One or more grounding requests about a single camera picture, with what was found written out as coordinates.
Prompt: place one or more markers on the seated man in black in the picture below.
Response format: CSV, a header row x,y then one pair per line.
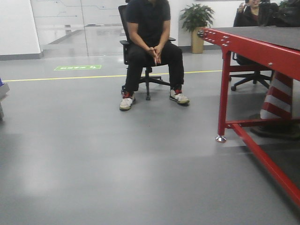
x,y
148,23

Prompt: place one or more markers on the black office chair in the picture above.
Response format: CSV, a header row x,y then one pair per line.
x,y
148,66
256,76

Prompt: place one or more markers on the red white traffic cone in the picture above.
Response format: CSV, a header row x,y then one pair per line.
x,y
278,104

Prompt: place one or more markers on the red frame workbench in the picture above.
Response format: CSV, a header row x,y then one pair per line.
x,y
243,49

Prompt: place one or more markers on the potted green plant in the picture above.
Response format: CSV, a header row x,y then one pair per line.
x,y
196,17

